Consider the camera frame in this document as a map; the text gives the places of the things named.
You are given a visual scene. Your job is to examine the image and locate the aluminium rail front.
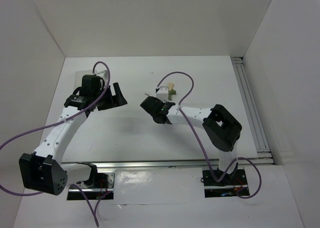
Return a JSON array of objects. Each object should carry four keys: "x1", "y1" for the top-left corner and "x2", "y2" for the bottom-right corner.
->
[{"x1": 94, "y1": 158, "x2": 221, "y2": 171}]

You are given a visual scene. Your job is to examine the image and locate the green wood block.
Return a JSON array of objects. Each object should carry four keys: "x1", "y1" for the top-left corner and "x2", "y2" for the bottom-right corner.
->
[{"x1": 168, "y1": 89, "x2": 177, "y2": 101}]

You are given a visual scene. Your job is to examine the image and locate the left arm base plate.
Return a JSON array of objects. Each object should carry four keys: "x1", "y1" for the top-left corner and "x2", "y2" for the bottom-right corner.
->
[{"x1": 66, "y1": 169, "x2": 115, "y2": 201}]

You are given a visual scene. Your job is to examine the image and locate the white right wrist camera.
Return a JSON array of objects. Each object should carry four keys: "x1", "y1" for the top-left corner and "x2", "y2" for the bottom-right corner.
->
[{"x1": 155, "y1": 86, "x2": 169, "y2": 102}]

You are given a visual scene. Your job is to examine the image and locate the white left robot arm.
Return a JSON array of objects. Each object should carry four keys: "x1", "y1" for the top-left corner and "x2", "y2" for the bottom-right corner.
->
[{"x1": 18, "y1": 75, "x2": 127, "y2": 196}]

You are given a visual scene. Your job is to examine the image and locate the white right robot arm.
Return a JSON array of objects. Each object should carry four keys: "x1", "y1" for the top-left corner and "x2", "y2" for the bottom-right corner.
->
[{"x1": 140, "y1": 96, "x2": 242, "y2": 186}]

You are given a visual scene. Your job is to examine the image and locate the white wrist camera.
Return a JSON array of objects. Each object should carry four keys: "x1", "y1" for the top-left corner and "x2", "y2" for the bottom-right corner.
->
[
  {"x1": 155, "y1": 86, "x2": 169, "y2": 102},
  {"x1": 96, "y1": 69, "x2": 110, "y2": 86}
]

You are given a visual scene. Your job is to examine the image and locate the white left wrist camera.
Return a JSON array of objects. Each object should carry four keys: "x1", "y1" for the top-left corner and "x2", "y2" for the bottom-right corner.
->
[{"x1": 96, "y1": 69, "x2": 110, "y2": 86}]

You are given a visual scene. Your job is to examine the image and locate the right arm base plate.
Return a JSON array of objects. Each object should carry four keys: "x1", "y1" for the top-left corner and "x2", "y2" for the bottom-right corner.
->
[{"x1": 200, "y1": 169, "x2": 250, "y2": 198}]

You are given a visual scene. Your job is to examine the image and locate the natural wood block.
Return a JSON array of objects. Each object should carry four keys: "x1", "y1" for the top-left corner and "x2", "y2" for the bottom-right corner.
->
[{"x1": 168, "y1": 82, "x2": 174, "y2": 91}]

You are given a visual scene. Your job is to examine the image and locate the white perforated box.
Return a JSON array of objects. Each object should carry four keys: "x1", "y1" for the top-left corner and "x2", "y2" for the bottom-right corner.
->
[{"x1": 73, "y1": 70, "x2": 97, "y2": 90}]

